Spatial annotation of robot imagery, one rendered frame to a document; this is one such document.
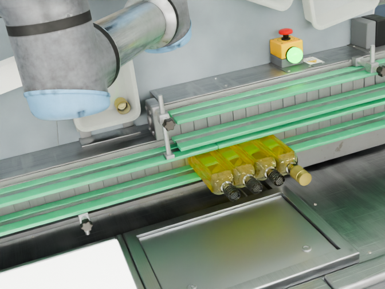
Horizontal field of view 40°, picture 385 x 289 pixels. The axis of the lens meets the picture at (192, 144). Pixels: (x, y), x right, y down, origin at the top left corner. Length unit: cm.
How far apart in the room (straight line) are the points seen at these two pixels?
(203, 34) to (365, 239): 68
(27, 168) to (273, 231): 63
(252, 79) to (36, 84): 83
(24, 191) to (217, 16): 69
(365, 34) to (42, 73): 113
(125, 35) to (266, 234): 64
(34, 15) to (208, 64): 87
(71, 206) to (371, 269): 72
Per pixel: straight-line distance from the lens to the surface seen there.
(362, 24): 167
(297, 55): 152
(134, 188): 138
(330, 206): 147
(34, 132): 147
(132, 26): 93
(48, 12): 72
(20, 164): 143
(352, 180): 159
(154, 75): 148
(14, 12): 73
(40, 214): 138
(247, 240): 130
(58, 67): 73
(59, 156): 142
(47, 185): 134
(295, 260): 123
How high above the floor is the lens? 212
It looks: 60 degrees down
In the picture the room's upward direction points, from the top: 138 degrees clockwise
